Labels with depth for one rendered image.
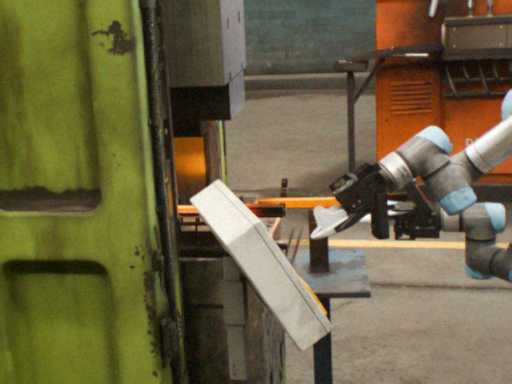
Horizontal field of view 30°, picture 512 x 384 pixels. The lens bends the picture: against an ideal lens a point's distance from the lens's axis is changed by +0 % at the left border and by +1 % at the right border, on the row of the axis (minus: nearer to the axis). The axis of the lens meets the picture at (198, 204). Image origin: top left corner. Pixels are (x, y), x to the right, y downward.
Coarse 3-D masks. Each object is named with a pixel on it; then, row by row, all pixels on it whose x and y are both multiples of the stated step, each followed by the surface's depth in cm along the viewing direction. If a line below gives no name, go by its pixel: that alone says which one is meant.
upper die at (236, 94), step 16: (240, 80) 250; (176, 96) 239; (192, 96) 238; (208, 96) 237; (224, 96) 237; (240, 96) 250; (176, 112) 240; (192, 112) 239; (208, 112) 239; (224, 112) 238
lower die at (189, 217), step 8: (184, 216) 258; (192, 216) 258; (184, 224) 253; (192, 224) 253; (200, 224) 252; (184, 232) 249; (192, 232) 249; (200, 232) 248; (208, 232) 248; (184, 240) 250; (192, 240) 249; (200, 240) 249; (208, 240) 248; (216, 240) 248
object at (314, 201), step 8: (400, 192) 285; (264, 200) 290; (272, 200) 290; (280, 200) 289; (288, 200) 288; (296, 200) 288; (304, 200) 288; (312, 200) 287; (320, 200) 287; (328, 200) 286; (336, 200) 286; (392, 200) 285; (400, 200) 284
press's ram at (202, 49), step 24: (168, 0) 228; (192, 0) 226; (216, 0) 225; (240, 0) 250; (168, 24) 229; (192, 24) 228; (216, 24) 227; (240, 24) 250; (168, 48) 231; (192, 48) 230; (216, 48) 228; (240, 48) 250; (168, 72) 233; (192, 72) 231; (216, 72) 230
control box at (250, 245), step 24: (216, 192) 205; (216, 216) 193; (240, 216) 186; (240, 240) 179; (264, 240) 180; (240, 264) 181; (264, 264) 182; (288, 264) 183; (264, 288) 183; (288, 288) 184; (288, 312) 185; (312, 312) 186; (312, 336) 188
